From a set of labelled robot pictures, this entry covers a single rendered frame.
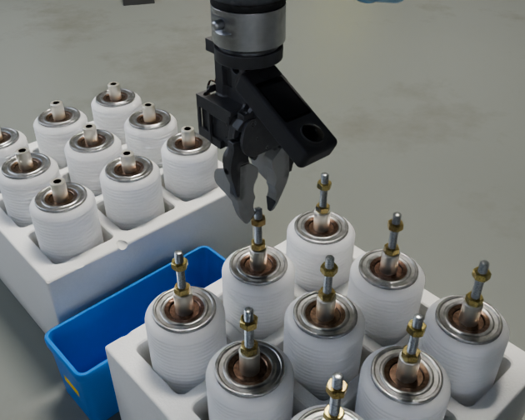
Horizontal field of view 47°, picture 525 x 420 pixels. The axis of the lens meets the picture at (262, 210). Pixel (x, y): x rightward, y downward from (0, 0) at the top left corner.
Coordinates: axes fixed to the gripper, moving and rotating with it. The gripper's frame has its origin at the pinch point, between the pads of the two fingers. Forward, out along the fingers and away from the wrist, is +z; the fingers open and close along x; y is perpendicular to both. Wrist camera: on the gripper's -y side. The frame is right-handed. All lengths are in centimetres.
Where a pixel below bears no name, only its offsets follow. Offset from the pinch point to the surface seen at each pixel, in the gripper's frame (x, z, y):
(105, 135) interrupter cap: -1.6, 8.8, 43.3
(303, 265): -7.2, 12.8, -0.4
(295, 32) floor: -108, 34, 107
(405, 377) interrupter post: 0.7, 8.3, -23.4
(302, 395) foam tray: 6.0, 16.3, -13.9
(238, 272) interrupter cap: 3.1, 8.9, 1.1
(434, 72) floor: -118, 34, 54
